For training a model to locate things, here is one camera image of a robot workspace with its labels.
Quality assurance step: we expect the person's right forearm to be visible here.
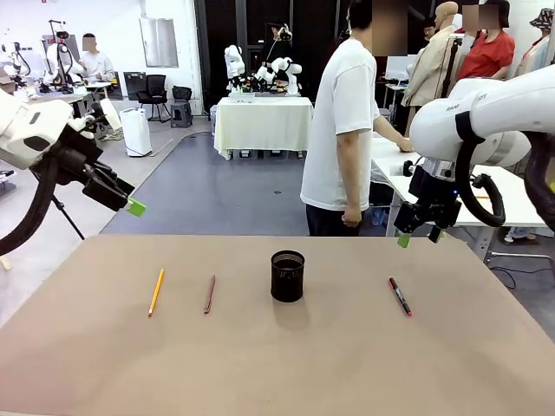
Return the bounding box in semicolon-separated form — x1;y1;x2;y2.
336;129;363;211

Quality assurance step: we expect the grey wall panel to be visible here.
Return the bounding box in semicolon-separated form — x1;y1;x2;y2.
139;17;180;68

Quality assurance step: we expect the seated person in white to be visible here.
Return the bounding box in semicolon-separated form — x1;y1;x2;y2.
77;33;116;84

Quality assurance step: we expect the black stool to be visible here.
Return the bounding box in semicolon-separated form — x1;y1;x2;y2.
170;85;193;129

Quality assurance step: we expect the red and black marker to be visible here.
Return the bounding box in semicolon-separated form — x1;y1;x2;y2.
388;276;414;318

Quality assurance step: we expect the black floor cable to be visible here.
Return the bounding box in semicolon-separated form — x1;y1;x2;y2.
488;263;518;290

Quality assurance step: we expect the black tripod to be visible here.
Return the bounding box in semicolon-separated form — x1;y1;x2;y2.
50;194;86;241

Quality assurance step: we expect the yellow pencil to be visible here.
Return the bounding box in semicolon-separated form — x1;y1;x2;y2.
147;268;165;318

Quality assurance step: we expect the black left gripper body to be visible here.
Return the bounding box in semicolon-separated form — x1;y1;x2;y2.
50;128;119;192

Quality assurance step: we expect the table with white cloth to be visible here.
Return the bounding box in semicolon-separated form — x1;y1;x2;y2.
214;95;314;161

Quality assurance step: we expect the mannequin with patterned hat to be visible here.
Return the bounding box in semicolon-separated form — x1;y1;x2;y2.
511;8;555;79

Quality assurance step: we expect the person's left forearm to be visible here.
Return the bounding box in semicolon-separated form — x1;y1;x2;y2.
372;115;402;146

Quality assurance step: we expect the mannequin in beige coat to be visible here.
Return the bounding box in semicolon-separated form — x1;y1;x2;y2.
401;2;464;135

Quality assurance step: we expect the black mesh pen holder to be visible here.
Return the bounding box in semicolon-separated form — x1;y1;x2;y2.
270;250;306;302

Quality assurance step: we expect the person's right hand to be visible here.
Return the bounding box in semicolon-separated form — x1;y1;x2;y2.
341;206;362;228

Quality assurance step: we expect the person in red shirt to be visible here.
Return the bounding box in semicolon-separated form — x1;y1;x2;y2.
457;0;516;81

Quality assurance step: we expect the person in white T-shirt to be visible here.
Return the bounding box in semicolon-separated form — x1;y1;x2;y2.
300;0;415;237

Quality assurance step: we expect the black corrugated cable conduit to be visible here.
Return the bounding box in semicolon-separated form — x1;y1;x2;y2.
454;111;507;227
0;155;60;257
523;129;555;233

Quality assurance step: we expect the maroon pen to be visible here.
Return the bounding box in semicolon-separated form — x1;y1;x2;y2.
203;274;217;315

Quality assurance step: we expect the white desk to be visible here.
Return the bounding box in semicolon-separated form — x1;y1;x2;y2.
370;136;555;263

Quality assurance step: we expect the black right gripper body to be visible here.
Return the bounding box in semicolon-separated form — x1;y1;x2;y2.
393;166;463;233

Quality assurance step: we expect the black office chair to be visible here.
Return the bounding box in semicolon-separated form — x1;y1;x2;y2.
136;74;172;122

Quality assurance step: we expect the white air purifier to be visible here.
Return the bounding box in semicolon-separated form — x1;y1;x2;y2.
119;107;153;158

